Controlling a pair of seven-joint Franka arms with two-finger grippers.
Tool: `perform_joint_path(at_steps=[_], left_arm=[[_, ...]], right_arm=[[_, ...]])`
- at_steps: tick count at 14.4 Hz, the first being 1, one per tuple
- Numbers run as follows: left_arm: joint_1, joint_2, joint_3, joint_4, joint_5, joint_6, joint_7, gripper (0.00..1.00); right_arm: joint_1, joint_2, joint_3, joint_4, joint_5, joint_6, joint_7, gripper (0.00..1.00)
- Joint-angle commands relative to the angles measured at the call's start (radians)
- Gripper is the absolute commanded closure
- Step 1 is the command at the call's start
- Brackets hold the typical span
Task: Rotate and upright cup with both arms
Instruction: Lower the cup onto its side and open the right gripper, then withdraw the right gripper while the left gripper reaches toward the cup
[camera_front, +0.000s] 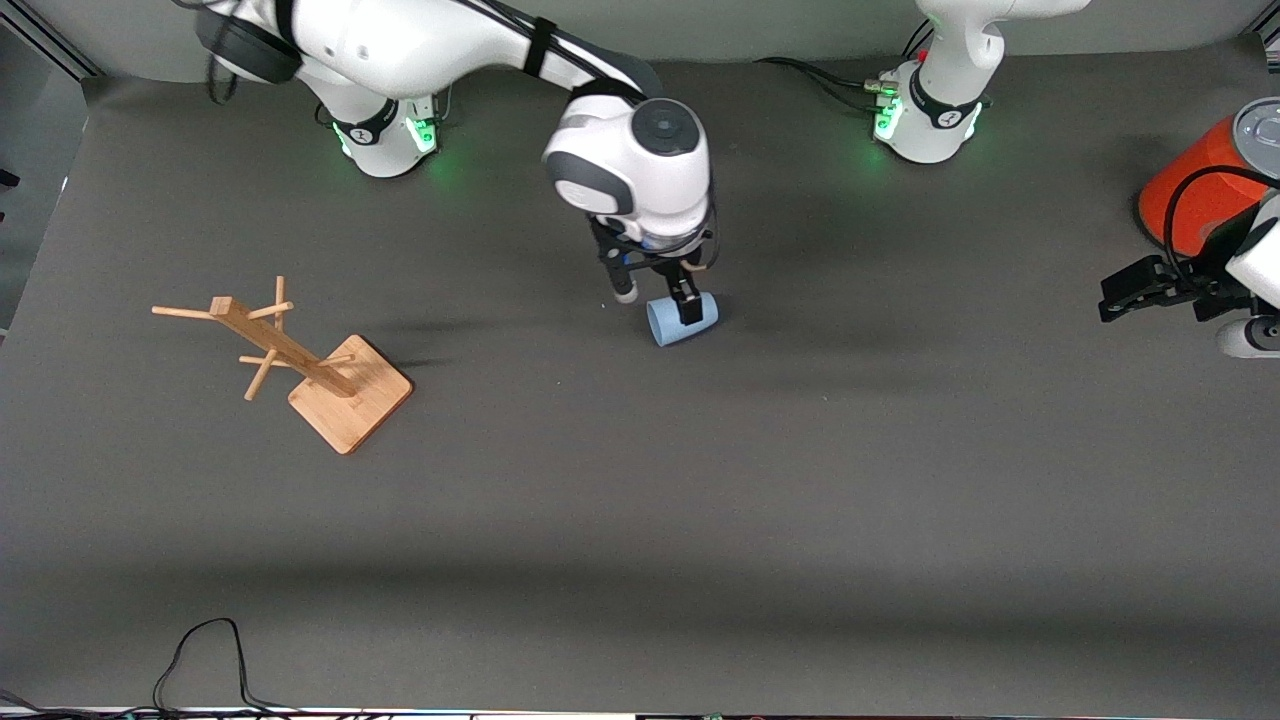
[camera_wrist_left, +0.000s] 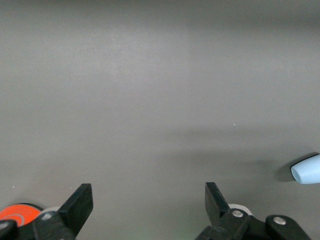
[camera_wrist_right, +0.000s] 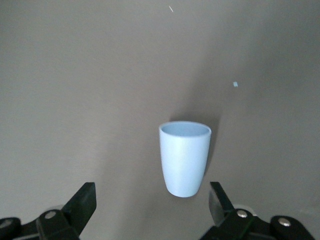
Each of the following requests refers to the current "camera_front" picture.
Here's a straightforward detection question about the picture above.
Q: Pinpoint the light blue cup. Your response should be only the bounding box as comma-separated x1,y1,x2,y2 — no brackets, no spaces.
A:
647,292,720,348

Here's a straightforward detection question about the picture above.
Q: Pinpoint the wooden cup rack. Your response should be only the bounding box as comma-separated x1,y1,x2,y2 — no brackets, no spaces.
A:
152,276,414,456

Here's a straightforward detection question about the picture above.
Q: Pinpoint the orange can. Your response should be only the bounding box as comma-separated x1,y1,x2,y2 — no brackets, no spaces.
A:
1137,97,1280,258

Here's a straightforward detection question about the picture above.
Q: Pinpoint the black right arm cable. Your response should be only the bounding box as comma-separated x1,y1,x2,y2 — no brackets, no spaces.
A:
175,0,656,101

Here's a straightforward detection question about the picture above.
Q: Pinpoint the black left arm base cable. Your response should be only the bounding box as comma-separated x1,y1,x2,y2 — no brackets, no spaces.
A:
755,57,883,113

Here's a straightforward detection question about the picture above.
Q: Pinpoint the black looped cable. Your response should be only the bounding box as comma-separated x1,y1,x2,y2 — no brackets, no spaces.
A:
152,618,301,715

